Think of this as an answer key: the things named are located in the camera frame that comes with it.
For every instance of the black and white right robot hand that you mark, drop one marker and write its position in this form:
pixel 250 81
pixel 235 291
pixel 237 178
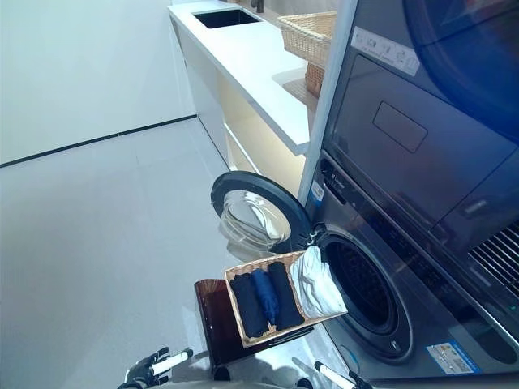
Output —
pixel 334 374

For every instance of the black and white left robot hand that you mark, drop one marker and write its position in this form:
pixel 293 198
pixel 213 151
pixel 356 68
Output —
pixel 142 370

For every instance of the black garment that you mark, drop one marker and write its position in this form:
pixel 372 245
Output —
pixel 286 296
pixel 247 308

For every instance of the white garment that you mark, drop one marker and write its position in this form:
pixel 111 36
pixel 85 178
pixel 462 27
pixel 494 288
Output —
pixel 316 283

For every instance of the round washing machine door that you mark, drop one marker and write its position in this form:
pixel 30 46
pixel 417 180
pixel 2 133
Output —
pixel 251 219

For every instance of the brown wooden table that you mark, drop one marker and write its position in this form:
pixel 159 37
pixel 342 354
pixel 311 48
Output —
pixel 215 324

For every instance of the blue folded garment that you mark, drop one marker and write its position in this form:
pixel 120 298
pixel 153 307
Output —
pixel 265 296

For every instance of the blue and white info sticker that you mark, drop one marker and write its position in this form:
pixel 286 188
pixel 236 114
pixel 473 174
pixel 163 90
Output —
pixel 454 358

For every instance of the rectangular wicker laundry basket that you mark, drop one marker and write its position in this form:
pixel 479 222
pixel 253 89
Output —
pixel 259 261

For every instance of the blue energy label sticker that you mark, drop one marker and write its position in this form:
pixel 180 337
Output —
pixel 318 190

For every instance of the white upright side panel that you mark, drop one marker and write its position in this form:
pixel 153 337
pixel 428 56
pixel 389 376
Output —
pixel 324 101

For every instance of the white instruction sticker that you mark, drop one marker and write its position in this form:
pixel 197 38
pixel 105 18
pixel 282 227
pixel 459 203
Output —
pixel 385 50

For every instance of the white laundry counter cabinet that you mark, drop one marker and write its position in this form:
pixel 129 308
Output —
pixel 243 52

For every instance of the light wicker tray basket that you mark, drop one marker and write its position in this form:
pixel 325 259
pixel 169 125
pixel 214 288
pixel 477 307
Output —
pixel 308 34

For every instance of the black sink basin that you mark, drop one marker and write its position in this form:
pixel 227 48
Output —
pixel 227 18

